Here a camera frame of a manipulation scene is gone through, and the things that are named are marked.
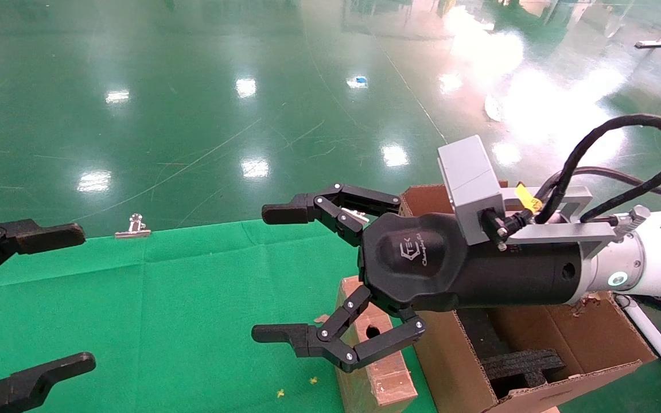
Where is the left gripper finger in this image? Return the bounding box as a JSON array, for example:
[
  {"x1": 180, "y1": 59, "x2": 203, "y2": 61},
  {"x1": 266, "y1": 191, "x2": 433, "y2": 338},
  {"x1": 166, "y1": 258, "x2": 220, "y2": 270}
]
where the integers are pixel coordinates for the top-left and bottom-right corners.
[
  {"x1": 0, "y1": 216, "x2": 86, "y2": 294},
  {"x1": 0, "y1": 352, "x2": 96, "y2": 413}
]

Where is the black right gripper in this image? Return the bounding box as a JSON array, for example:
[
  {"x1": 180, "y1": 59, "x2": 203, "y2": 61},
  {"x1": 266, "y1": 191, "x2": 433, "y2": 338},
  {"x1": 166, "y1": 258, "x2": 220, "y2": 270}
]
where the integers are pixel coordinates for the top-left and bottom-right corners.
[{"x1": 251, "y1": 184, "x2": 587, "y2": 373}]

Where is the small long cardboard box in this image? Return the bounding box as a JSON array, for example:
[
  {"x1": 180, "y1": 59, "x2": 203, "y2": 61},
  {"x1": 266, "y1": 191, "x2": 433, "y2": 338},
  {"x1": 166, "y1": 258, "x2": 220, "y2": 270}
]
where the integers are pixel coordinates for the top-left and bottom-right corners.
[{"x1": 335, "y1": 276, "x2": 419, "y2": 413}]

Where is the large open cardboard carton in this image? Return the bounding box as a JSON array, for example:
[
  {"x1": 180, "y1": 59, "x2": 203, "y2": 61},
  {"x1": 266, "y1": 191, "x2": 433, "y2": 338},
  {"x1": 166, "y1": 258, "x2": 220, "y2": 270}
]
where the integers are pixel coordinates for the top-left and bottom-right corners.
[{"x1": 398, "y1": 184, "x2": 658, "y2": 413}]

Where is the green table cloth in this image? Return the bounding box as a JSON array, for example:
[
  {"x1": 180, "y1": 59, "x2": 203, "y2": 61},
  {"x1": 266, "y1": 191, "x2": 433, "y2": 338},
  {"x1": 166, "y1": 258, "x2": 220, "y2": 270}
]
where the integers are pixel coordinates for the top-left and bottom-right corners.
[
  {"x1": 0, "y1": 232, "x2": 146, "y2": 413},
  {"x1": 135, "y1": 217, "x2": 439, "y2": 413}
]

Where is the silver binder clip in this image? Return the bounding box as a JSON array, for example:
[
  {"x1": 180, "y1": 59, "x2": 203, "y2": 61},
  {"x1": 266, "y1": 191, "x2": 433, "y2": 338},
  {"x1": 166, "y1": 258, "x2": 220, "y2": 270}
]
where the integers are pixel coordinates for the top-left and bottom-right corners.
[{"x1": 114, "y1": 213, "x2": 152, "y2": 239}]

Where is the black foam block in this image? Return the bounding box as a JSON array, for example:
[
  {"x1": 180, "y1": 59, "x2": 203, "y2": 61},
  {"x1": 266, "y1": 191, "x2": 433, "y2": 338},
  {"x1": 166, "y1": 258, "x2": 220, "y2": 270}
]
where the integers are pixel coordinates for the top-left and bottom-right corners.
[{"x1": 481, "y1": 349, "x2": 565, "y2": 396}]

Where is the white paper scrap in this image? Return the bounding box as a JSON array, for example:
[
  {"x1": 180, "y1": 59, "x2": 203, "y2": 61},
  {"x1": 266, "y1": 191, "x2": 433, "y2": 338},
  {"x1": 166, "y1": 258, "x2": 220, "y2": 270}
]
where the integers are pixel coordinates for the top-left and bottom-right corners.
[{"x1": 484, "y1": 93, "x2": 504, "y2": 122}]

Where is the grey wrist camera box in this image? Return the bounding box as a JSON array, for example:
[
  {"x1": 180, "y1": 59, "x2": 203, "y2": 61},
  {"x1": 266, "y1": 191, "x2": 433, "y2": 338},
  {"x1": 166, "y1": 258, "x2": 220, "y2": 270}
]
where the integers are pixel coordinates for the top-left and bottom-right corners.
[{"x1": 437, "y1": 135, "x2": 506, "y2": 246}]

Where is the yellow cable tag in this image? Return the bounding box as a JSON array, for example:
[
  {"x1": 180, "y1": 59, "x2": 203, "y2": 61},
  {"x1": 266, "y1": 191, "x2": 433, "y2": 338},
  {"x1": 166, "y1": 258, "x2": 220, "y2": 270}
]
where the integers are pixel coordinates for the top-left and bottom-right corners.
[{"x1": 515, "y1": 182, "x2": 543, "y2": 214}]

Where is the grey metal camera bracket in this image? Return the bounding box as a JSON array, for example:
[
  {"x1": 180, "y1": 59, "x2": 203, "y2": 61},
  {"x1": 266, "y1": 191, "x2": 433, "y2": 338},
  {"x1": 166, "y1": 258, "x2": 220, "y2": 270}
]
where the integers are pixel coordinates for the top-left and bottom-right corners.
[{"x1": 500, "y1": 185, "x2": 621, "y2": 260}]

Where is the thin black cable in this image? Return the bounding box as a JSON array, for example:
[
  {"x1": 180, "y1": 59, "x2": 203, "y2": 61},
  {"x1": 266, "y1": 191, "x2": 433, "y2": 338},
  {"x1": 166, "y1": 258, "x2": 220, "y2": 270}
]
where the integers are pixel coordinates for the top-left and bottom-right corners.
[{"x1": 537, "y1": 166, "x2": 661, "y2": 202}]

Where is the white metal table frame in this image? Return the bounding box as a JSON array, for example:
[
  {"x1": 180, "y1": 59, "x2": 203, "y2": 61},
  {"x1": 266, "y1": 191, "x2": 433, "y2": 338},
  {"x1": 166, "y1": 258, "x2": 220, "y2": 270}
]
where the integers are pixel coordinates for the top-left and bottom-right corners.
[{"x1": 615, "y1": 294, "x2": 661, "y2": 402}]

